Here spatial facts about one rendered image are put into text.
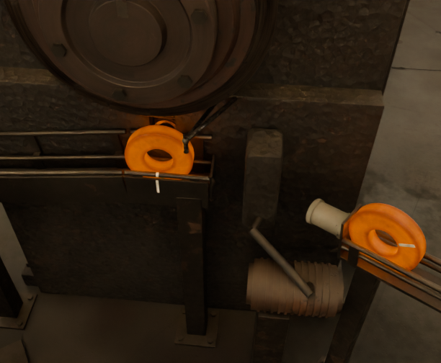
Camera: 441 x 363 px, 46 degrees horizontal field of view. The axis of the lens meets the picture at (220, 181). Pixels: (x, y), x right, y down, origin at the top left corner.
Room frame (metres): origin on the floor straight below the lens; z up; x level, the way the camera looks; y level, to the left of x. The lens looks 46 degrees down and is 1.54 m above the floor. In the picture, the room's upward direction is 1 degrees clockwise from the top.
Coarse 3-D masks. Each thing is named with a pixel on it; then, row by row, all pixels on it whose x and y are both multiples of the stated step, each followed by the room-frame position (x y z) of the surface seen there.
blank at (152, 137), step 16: (144, 128) 0.87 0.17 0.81; (160, 128) 0.87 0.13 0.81; (128, 144) 0.85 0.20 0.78; (144, 144) 0.85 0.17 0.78; (160, 144) 0.85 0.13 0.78; (176, 144) 0.85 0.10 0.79; (128, 160) 0.85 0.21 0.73; (144, 160) 0.85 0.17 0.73; (176, 160) 0.85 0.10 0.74; (192, 160) 0.85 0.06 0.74; (144, 176) 0.85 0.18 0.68
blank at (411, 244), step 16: (368, 208) 0.69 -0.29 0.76; (384, 208) 0.67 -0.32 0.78; (352, 224) 0.69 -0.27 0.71; (368, 224) 0.67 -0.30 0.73; (384, 224) 0.65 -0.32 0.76; (400, 224) 0.63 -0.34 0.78; (416, 224) 0.64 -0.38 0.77; (352, 240) 0.68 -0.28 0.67; (368, 240) 0.67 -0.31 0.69; (400, 240) 0.63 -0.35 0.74; (416, 240) 0.61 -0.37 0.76; (384, 256) 0.64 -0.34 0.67; (400, 256) 0.62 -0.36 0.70; (416, 256) 0.60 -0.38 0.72; (400, 272) 0.61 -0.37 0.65
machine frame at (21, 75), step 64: (0, 0) 1.01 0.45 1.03; (320, 0) 0.95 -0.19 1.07; (384, 0) 0.94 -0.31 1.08; (0, 64) 1.01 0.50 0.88; (320, 64) 0.94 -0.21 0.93; (384, 64) 0.93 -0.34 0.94; (0, 128) 0.96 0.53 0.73; (64, 128) 0.94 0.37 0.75; (128, 128) 0.93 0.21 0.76; (320, 128) 0.89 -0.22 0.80; (320, 192) 0.89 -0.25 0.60; (64, 256) 0.95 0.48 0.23; (128, 256) 0.93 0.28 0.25; (256, 256) 0.90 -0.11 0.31; (320, 256) 0.88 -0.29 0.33
